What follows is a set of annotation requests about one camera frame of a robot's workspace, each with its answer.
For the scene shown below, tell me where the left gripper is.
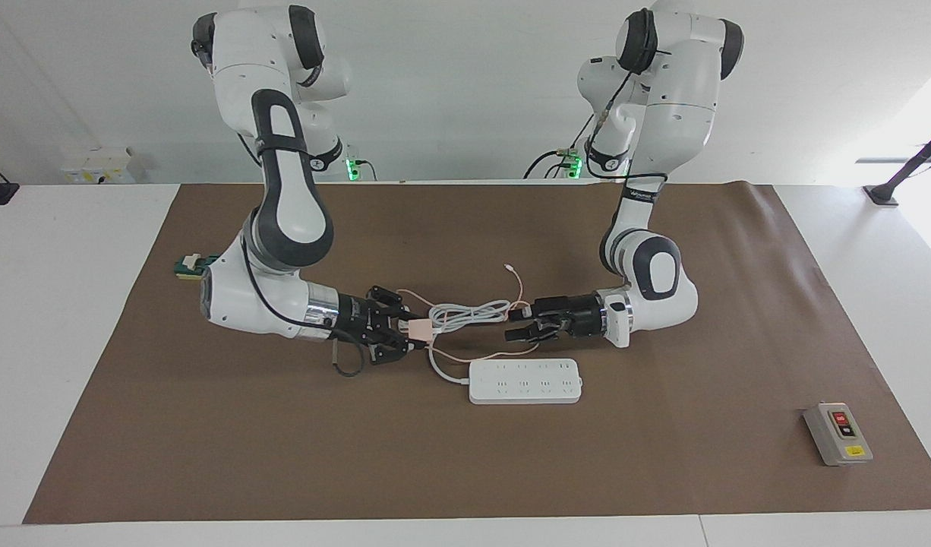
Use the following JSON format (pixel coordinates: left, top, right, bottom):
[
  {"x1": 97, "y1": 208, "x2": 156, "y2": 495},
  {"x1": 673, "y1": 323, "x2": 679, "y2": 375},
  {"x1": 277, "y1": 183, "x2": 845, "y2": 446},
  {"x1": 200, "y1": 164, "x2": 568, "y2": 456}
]
[{"x1": 504, "y1": 294, "x2": 607, "y2": 343}]

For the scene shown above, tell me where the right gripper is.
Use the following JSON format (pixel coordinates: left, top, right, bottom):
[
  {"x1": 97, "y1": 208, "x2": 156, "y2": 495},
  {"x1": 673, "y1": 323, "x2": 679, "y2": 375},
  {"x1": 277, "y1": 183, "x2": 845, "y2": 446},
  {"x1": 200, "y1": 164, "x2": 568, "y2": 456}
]
[{"x1": 336, "y1": 285, "x2": 426, "y2": 366}]

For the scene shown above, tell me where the white power strip cable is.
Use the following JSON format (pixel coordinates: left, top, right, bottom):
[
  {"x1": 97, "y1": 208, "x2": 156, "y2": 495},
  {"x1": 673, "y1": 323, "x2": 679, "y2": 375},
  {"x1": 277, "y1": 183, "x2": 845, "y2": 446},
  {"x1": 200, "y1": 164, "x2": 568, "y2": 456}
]
[{"x1": 426, "y1": 299, "x2": 513, "y2": 385}]

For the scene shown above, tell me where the white power strip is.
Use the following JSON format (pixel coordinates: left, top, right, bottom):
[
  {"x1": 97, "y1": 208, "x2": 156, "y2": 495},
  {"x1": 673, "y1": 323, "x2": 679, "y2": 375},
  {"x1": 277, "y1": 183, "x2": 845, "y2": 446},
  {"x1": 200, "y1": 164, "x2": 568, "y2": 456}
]
[{"x1": 468, "y1": 359, "x2": 585, "y2": 406}]

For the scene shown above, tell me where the grey switch box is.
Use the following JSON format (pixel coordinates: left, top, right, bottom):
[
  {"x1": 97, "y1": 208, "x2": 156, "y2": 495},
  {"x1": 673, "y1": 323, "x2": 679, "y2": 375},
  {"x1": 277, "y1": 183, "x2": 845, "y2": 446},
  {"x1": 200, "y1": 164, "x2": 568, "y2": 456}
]
[{"x1": 803, "y1": 402, "x2": 875, "y2": 467}]

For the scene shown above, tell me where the white box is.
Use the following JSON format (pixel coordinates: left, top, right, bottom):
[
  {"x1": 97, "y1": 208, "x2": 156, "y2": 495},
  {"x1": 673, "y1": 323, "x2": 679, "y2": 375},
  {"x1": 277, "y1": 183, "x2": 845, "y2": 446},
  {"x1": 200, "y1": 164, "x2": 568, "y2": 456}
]
[{"x1": 61, "y1": 147, "x2": 137, "y2": 185}]

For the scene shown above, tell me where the pink charging cable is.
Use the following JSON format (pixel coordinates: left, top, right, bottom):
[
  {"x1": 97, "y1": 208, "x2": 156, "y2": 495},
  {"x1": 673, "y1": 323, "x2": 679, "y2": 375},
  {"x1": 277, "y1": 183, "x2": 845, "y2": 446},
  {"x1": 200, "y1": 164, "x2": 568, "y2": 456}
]
[{"x1": 396, "y1": 263, "x2": 541, "y2": 364}]

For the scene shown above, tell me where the black cable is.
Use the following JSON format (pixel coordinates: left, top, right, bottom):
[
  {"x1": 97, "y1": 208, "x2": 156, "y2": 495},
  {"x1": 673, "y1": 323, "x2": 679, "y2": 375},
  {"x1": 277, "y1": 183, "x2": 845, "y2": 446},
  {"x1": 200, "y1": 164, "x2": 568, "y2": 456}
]
[
  {"x1": 522, "y1": 114, "x2": 597, "y2": 181},
  {"x1": 585, "y1": 11, "x2": 669, "y2": 184},
  {"x1": 241, "y1": 228, "x2": 365, "y2": 379}
]

